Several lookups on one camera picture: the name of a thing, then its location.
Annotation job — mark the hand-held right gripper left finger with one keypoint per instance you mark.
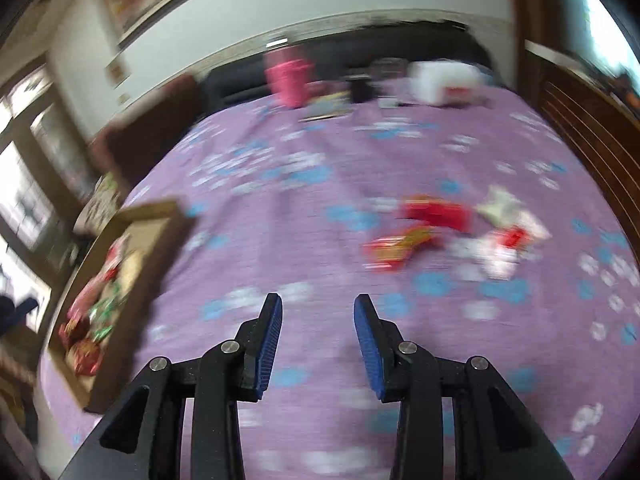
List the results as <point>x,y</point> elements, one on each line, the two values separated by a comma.
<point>267,347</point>

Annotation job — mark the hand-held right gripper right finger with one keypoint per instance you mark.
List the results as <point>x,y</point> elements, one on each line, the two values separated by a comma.
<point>369,350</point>

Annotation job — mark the red snack packet brown picture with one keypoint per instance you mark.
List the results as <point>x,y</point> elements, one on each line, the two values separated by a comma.
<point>400,249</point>

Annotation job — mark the cardboard box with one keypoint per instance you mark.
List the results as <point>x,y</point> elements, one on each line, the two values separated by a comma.
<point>165,240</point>

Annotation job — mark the plain red snack packet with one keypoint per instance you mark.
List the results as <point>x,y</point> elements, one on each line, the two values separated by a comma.
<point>440,212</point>

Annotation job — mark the dark red snack packet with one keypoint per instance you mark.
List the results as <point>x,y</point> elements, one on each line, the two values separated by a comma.
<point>70,332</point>

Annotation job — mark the patterned cloth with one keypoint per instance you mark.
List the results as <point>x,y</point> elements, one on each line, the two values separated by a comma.
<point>102,200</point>

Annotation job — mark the brown paper envelope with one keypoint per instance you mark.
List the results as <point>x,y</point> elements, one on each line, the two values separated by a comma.
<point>327,107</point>

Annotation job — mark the brown chair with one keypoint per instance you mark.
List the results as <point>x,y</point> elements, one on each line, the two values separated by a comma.
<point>145,125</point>

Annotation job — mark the small black box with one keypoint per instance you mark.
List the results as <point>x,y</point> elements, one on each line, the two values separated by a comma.
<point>361,87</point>

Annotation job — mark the dark sofa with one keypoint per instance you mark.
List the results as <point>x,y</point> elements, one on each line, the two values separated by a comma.
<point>235,80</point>

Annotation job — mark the pink bottle with knitted sleeve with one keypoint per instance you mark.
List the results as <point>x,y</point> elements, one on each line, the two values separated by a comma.
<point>290,77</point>

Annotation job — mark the white jar with red label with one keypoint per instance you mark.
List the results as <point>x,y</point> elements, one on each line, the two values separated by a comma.
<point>442,82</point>

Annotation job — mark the clear plastic cup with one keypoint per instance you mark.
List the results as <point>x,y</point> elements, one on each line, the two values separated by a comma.
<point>387,72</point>

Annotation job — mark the window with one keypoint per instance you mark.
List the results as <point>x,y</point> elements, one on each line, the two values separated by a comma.
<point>20,185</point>

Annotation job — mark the wooden cabinet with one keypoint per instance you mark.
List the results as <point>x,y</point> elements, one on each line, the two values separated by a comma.
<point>590,125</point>

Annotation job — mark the wall socket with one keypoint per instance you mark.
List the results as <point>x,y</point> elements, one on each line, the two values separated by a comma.
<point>123,96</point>

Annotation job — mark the small wall picture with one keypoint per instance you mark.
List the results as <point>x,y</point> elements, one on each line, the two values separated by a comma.
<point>117,71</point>

